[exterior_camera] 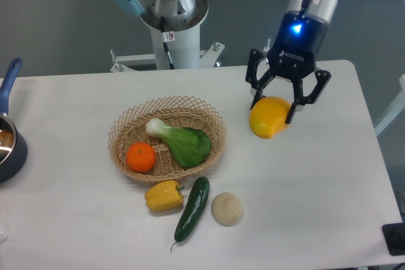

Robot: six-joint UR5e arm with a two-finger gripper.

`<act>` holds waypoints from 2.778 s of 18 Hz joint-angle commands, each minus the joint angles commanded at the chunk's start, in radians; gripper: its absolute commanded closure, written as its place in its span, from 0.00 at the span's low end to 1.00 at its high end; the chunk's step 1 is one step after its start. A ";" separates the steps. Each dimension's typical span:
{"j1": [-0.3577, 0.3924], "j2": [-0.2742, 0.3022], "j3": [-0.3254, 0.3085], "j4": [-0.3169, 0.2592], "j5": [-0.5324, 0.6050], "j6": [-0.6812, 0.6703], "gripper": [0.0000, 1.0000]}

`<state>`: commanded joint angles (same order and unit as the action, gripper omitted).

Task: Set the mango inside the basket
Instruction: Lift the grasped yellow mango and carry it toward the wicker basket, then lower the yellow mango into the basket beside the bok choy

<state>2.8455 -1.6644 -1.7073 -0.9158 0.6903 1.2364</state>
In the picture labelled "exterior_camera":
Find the green bok choy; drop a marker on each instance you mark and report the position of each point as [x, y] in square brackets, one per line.
[188, 146]

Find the orange fruit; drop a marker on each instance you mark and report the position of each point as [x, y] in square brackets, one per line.
[140, 157]

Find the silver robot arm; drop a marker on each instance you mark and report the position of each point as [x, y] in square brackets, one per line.
[306, 90]

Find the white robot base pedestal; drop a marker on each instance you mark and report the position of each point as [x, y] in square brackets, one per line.
[175, 28]

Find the yellow bell pepper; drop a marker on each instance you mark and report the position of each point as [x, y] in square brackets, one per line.
[164, 196]

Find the blue saucepan with handle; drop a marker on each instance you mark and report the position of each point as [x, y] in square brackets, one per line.
[14, 149]

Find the white steamed bun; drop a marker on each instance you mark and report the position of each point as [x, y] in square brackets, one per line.
[227, 209]

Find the dark green cucumber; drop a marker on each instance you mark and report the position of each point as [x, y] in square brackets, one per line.
[193, 211]

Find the yellow mango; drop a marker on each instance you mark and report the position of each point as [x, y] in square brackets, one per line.
[267, 117]

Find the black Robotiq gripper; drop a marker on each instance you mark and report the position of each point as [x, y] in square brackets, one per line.
[292, 48]

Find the black device at table edge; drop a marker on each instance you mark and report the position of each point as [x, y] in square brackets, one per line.
[394, 238]

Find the white frame leg right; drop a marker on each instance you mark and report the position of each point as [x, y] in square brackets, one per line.
[391, 111]

